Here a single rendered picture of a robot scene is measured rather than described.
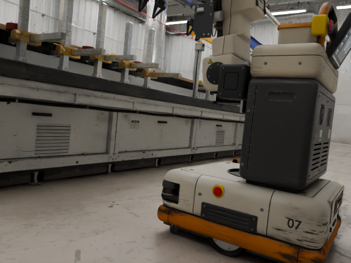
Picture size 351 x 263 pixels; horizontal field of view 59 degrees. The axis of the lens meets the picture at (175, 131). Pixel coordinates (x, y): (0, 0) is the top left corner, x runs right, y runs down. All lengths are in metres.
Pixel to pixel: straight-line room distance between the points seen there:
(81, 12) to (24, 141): 9.65
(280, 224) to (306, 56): 0.58
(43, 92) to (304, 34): 1.31
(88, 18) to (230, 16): 10.30
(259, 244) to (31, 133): 1.46
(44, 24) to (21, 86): 8.85
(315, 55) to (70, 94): 1.33
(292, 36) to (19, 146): 1.58
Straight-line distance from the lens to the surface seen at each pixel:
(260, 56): 1.23
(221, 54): 1.48
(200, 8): 1.56
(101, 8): 2.12
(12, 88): 1.75
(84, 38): 11.44
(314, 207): 1.15
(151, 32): 2.46
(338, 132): 12.04
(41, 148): 2.13
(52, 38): 1.61
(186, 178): 1.30
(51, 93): 1.86
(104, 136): 2.46
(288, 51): 1.20
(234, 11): 1.54
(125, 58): 1.94
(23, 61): 1.74
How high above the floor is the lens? 0.52
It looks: 3 degrees down
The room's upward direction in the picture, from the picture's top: 6 degrees clockwise
